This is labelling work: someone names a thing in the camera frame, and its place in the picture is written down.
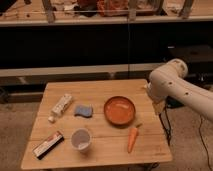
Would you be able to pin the orange ceramic bowl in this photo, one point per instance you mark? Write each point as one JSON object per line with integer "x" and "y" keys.
{"x": 119, "y": 110}

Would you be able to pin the blue sponge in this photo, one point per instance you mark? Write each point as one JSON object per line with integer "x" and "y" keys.
{"x": 84, "y": 111}

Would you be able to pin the red object on shelf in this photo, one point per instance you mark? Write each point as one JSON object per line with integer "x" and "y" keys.
{"x": 112, "y": 7}

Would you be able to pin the black box in background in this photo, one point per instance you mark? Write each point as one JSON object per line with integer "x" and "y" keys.
{"x": 199, "y": 58}

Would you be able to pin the orange carrot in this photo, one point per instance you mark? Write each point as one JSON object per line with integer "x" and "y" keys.
{"x": 133, "y": 133}

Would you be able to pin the wooden table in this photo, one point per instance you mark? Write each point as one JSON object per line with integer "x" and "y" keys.
{"x": 109, "y": 143}

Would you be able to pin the white plastic cup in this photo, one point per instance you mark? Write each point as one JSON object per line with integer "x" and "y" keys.
{"x": 81, "y": 140}

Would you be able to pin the black red flat box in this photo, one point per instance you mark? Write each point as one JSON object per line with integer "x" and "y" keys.
{"x": 47, "y": 145}

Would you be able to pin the white toothpaste tube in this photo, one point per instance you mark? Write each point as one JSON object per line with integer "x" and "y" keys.
{"x": 60, "y": 107}

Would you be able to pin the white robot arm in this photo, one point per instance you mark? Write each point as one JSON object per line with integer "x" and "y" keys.
{"x": 168, "y": 80}

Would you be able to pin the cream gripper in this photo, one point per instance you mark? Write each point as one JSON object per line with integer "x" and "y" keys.
{"x": 159, "y": 107}

